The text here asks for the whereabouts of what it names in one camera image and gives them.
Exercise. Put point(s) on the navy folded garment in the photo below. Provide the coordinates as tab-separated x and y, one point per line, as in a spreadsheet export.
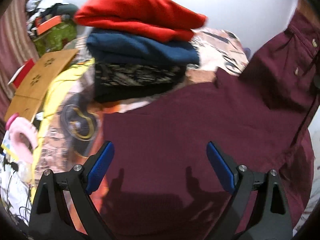
116	47

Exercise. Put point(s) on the red folded garment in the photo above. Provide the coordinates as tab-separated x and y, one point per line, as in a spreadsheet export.
160	20

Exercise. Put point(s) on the orange shoe box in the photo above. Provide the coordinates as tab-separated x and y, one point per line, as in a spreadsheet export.
45	26

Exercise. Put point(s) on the striped red curtain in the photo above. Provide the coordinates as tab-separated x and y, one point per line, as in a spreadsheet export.
16	47

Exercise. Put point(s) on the green patterned storage box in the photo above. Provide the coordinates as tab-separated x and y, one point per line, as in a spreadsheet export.
55	38

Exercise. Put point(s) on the dark grey clothes pile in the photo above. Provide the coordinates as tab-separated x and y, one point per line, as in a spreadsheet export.
61	9

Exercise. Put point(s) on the yellow garment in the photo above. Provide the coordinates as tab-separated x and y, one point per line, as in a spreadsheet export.
57	91

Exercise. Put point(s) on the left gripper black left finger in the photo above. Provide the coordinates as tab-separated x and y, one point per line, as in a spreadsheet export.
62	207

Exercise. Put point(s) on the red tissue box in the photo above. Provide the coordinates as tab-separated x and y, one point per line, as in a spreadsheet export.
20	74

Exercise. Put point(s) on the pink plush toy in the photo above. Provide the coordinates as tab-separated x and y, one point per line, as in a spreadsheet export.
22	138

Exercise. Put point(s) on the maroon button-up shirt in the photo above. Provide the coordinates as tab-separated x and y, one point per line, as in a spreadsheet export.
261	117

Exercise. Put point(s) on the wooden lap desk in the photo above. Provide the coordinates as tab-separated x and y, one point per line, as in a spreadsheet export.
29	96

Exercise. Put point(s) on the newspaper print bed blanket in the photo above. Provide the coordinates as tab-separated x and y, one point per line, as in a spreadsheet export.
75	122

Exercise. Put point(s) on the black patterned folded garment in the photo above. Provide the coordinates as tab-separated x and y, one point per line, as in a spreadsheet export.
115	82

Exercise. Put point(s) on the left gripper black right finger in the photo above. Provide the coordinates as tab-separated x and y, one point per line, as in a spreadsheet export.
258	207

